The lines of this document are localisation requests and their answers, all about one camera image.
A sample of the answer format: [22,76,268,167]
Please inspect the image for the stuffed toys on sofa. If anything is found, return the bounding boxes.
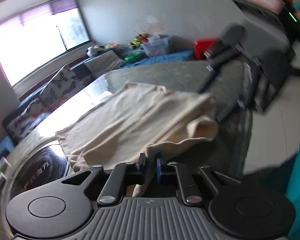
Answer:
[130,34,150,49]

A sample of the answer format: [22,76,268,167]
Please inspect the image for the round black induction cooktop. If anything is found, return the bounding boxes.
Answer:
[9,144,71,205]

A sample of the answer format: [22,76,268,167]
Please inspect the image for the green bowl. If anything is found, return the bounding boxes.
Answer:
[124,52,142,63]

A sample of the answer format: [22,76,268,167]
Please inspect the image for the cream garment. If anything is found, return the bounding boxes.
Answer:
[55,81,219,198]

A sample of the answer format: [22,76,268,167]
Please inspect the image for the large butterfly print pillow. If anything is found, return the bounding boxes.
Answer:
[39,64,85,106]

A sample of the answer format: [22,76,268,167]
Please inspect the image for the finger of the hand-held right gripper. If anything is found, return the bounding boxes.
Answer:
[198,42,241,93]
[216,79,262,123]

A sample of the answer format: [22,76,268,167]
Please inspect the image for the panda plush toy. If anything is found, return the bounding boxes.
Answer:
[87,45,106,57]

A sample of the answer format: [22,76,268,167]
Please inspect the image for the window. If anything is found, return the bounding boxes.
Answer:
[0,1,92,87]

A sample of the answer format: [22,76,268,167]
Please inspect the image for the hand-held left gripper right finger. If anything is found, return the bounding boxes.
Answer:
[156,158,241,204]

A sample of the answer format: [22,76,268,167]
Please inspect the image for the red plastic stool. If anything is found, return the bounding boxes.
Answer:
[194,38,219,60]

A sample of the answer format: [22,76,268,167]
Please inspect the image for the green tissue pack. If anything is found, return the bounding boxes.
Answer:
[0,158,12,178]

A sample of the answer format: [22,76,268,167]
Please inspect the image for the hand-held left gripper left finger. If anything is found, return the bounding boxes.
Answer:
[62,152,148,205]

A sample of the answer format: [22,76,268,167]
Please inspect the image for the clear plastic storage box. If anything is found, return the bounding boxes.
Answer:
[140,36,172,57]

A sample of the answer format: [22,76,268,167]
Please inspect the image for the flat butterfly print pillow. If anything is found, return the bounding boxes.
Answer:
[5,97,48,146]

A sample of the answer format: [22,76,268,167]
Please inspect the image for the blue sofa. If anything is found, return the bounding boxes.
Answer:
[0,47,196,162]

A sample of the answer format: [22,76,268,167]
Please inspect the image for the grey pillow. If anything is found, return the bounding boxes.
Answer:
[84,51,127,78]

